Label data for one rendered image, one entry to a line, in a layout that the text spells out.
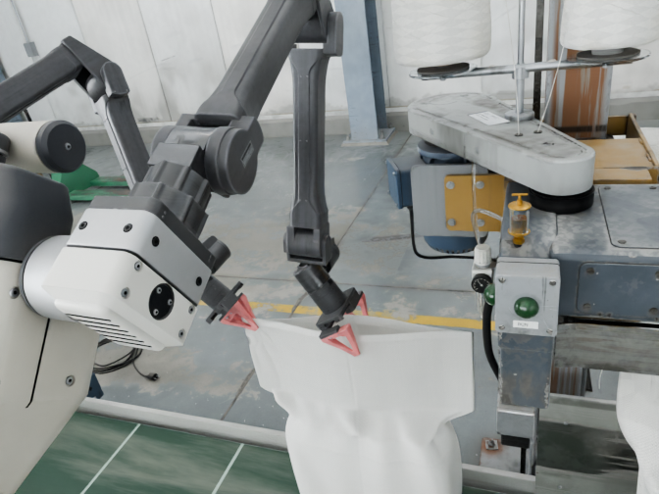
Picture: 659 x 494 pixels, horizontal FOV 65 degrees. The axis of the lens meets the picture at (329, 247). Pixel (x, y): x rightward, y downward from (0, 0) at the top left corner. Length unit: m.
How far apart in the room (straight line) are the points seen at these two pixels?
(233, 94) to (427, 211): 0.59
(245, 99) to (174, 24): 6.43
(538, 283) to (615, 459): 0.89
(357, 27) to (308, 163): 4.72
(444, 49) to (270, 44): 0.30
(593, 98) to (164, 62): 6.49
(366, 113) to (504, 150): 4.92
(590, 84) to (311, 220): 0.59
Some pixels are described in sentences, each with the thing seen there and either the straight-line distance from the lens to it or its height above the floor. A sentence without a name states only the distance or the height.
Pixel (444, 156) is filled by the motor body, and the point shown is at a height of 1.32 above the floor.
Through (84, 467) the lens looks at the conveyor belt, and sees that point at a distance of 2.03.
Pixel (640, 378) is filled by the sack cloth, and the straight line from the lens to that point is 1.06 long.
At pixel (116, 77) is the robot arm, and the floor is 1.57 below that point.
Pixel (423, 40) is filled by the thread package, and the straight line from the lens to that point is 0.91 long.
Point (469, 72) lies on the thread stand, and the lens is 0.96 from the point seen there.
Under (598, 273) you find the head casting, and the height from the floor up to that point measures 1.31.
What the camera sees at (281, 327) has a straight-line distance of 1.13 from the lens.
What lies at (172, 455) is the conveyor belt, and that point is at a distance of 1.91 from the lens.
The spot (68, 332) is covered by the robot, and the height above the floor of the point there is 1.38.
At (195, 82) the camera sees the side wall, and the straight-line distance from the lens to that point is 7.10.
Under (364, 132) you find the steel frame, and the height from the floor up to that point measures 0.13.
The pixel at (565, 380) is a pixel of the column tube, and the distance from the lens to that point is 1.51.
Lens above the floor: 1.69
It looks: 27 degrees down
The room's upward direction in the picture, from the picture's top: 9 degrees counter-clockwise
